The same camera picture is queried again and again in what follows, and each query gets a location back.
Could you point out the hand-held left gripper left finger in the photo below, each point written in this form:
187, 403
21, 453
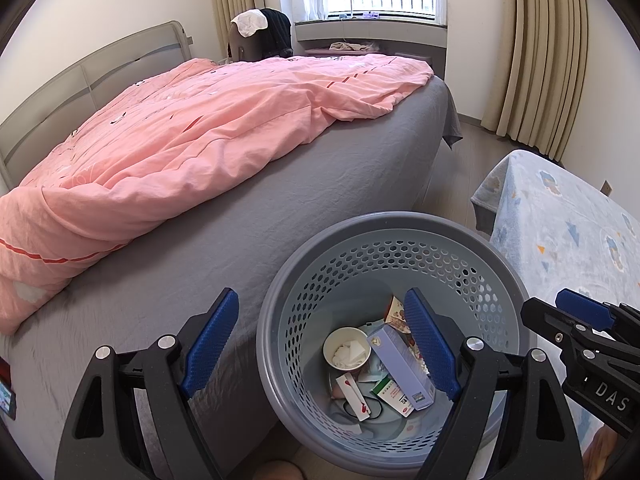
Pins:
210, 345

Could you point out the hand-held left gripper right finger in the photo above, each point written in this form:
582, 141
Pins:
430, 345

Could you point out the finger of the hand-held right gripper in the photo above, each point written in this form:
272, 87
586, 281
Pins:
582, 307
545, 317

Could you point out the red and white paper cup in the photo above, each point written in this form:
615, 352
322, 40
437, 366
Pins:
345, 350

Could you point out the grey perforated wastebasket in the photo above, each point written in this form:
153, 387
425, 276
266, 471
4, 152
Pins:
320, 280

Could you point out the person's right forearm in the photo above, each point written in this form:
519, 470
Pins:
615, 455

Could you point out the pale blue carton box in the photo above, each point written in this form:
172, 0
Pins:
400, 365

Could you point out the green and white box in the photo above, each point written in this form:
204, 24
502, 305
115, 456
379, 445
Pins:
392, 394

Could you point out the teal packet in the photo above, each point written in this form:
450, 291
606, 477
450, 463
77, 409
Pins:
372, 372

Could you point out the light blue printed blanket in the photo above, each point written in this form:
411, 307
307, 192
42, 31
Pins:
560, 220

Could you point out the red and white sachet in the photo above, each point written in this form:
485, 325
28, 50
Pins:
352, 395

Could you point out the person's foot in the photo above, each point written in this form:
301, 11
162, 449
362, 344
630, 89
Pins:
280, 471

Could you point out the pink duvet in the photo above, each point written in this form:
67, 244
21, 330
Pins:
175, 150

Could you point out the grey bed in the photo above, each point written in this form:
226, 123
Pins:
325, 170

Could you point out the phone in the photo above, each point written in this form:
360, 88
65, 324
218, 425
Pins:
7, 400

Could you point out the wide beige curtain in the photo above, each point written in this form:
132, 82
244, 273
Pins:
540, 50

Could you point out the grey headboard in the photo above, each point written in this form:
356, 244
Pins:
60, 90

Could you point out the brown chair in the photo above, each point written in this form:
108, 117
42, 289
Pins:
245, 47

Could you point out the window bench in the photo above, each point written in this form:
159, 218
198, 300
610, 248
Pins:
400, 35

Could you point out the dark clothes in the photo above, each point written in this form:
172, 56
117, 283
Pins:
279, 30

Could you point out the white cloth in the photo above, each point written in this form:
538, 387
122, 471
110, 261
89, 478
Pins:
249, 22

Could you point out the narrow beige curtain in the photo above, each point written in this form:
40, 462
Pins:
235, 0

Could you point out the wall outlet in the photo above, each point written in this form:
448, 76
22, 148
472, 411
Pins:
607, 188

